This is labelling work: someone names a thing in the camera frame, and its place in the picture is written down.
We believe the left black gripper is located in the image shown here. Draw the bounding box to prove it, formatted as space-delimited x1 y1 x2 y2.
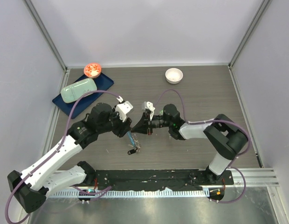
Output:
98 105 131 137

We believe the black key fob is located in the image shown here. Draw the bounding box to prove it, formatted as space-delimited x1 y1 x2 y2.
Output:
127 149 138 155

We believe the red patterned bowl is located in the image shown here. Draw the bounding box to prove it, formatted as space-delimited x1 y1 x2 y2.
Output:
83 63 102 78

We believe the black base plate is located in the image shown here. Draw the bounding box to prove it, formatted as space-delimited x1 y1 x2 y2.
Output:
85 169 234 191

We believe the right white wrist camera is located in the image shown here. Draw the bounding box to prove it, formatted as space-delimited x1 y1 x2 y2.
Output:
142 101 155 116

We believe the white ceramic bowl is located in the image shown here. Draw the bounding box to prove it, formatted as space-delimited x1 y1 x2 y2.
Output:
165 68 184 84

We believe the large keyring with blue handle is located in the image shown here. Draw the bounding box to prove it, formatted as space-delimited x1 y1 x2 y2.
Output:
127 131 141 152

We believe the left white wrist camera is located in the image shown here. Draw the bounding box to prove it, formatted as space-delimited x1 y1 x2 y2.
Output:
115 101 134 122

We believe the dark blue tray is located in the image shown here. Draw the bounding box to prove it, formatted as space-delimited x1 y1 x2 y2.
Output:
52 73 114 119

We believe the pale green oblong dish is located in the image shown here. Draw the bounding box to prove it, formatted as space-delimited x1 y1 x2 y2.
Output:
61 78 97 103

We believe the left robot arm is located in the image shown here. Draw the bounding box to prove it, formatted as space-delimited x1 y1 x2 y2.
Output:
7 101 133 213

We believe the white slotted cable duct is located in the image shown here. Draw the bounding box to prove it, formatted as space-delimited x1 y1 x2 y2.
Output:
51 188 209 199

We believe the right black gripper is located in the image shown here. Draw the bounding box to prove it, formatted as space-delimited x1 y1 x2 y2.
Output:
131 112 172 135

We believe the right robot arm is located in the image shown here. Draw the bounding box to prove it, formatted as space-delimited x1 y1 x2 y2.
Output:
131 102 248 184

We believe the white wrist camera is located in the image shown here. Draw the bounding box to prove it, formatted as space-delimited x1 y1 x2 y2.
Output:
115 101 134 122
142 101 155 116

